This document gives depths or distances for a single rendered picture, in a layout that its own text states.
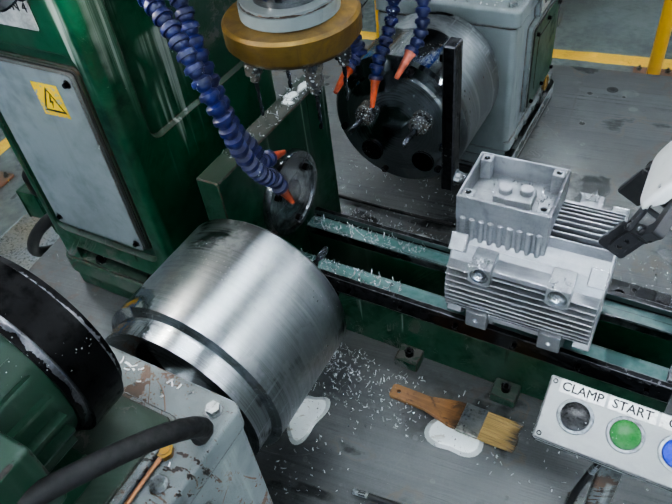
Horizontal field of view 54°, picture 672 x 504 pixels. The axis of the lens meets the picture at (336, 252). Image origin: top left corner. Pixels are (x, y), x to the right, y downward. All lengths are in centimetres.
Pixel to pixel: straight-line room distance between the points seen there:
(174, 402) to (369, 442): 43
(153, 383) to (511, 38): 89
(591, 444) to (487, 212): 30
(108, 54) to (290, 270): 36
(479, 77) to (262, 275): 59
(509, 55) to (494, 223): 50
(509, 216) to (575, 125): 79
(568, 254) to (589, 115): 81
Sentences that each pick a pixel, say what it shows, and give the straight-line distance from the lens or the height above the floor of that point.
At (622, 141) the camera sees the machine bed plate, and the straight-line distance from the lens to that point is 159.
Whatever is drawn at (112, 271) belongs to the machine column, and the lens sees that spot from 126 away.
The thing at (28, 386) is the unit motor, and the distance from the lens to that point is 55.
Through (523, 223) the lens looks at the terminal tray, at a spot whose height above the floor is 113.
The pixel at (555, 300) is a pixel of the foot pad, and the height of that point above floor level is 105.
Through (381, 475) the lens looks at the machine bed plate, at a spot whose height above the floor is 80.
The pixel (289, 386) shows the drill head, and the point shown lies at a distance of 78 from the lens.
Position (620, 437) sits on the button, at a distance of 75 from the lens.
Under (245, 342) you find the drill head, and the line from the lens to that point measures 74.
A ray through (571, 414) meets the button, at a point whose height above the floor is 107.
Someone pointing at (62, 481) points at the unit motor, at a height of 128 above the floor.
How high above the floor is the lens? 170
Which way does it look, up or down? 44 degrees down
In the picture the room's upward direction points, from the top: 8 degrees counter-clockwise
